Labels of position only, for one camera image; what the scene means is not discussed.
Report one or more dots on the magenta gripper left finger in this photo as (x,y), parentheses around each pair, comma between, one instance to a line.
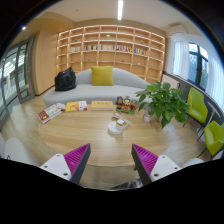
(69,166)

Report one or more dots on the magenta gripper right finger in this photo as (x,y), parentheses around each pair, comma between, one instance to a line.
(151,167)

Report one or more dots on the white round charger base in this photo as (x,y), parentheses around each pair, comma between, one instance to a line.
(113,129)

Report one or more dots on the small white cup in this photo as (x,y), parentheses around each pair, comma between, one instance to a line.
(147,118)

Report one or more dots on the yellow book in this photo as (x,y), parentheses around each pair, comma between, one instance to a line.
(72,106)

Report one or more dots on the white chair left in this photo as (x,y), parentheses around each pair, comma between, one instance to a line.
(13,149)

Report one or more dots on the tan flat box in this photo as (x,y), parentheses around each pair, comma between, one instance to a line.
(102,105)

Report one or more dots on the green potted plant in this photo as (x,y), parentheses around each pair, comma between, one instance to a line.
(164,102)

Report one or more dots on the colourful figurine set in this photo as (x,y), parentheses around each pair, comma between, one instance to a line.
(126,105)

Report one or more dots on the lime green chair near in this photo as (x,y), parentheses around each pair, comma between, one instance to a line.
(214,137)

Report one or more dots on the lime green chair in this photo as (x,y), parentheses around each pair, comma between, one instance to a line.
(214,137)
(197,108)

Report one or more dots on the lime green chair far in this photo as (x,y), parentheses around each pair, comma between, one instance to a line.
(197,108)

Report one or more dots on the black backpack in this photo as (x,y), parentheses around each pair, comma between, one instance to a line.
(65,80)

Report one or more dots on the grey curved sofa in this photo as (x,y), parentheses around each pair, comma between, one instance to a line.
(124,84)

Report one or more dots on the yellow cushion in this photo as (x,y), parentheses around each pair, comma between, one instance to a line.
(102,75)

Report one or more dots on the glass door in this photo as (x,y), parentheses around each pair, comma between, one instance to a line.
(16,83)

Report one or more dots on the white curtain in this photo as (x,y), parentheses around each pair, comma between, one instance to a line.
(181,59)

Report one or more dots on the ceiling light strip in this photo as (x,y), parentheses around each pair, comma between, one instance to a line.
(120,9)

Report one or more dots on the wooden wall bookshelf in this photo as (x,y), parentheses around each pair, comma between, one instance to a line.
(135,50)

